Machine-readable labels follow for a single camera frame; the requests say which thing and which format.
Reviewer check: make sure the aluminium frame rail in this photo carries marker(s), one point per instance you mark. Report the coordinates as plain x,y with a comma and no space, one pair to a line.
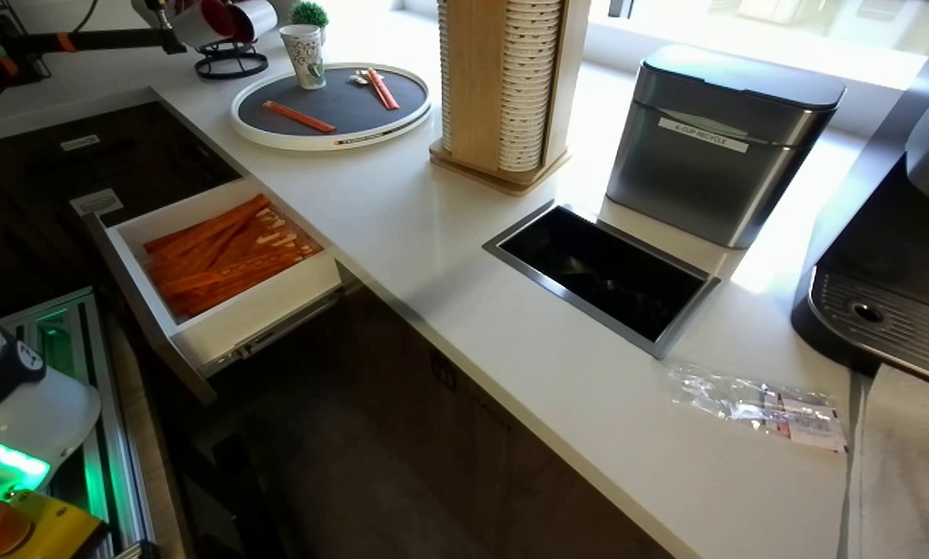
107,413

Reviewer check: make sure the clear plastic packet bag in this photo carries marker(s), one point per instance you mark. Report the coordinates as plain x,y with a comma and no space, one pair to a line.
760,405

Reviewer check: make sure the stack of paper cups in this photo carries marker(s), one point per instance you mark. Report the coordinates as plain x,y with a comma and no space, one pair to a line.
528,82

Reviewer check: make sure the wooden cup dispenser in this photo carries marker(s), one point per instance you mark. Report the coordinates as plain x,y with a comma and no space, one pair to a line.
472,93

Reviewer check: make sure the black coffee machine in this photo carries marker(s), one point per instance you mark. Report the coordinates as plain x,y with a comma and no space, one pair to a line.
886,280

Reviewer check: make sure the heap of orange sachets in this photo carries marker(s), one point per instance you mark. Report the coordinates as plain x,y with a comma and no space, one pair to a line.
224,253

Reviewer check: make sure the white mug with red inside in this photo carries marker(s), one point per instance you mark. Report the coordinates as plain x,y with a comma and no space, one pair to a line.
224,20

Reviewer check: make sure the steel-framed counter waste chute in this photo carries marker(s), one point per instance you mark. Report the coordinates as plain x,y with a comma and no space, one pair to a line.
597,272

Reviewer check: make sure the round white-rimmed dark tray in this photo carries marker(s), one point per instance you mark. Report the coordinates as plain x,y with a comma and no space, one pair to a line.
364,114

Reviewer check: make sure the white open drawer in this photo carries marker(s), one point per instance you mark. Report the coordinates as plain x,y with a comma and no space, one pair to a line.
261,305

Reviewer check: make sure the white cloth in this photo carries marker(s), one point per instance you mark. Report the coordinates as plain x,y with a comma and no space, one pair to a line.
901,468

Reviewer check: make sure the stainless steel bin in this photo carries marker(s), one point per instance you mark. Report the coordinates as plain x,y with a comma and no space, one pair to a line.
714,157

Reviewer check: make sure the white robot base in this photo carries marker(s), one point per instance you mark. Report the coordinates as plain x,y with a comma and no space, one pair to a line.
17,407

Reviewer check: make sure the black stand bar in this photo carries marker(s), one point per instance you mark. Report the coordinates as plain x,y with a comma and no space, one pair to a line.
102,40

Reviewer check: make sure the yellow box with orange button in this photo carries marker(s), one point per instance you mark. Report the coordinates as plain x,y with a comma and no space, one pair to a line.
39,522

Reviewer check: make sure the long orange sachet packet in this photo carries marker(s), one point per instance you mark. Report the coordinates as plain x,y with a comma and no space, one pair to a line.
300,117

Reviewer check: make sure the white cup with green plant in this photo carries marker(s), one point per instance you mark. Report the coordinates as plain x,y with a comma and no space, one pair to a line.
305,56

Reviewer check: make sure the dark wooden cabinet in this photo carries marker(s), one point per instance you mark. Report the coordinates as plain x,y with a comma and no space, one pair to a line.
121,158

